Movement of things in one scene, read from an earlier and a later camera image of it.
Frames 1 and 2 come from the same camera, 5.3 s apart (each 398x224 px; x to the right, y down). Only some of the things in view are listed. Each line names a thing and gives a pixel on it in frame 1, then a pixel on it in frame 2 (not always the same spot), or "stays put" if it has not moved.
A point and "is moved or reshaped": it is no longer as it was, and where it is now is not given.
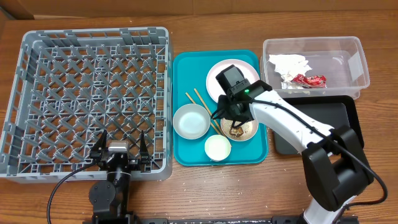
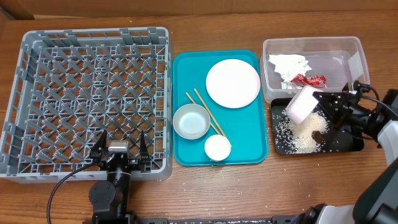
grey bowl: (191, 121) stays put
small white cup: (217, 147) stays put
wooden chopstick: (209, 111) stays put
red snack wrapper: (317, 81) stays put
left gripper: (135, 164) stays put
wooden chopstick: (193, 101) stays put
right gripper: (235, 125) -> (337, 106)
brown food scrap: (237, 131) is moved or reshaped
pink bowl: (250, 129) -> (301, 105)
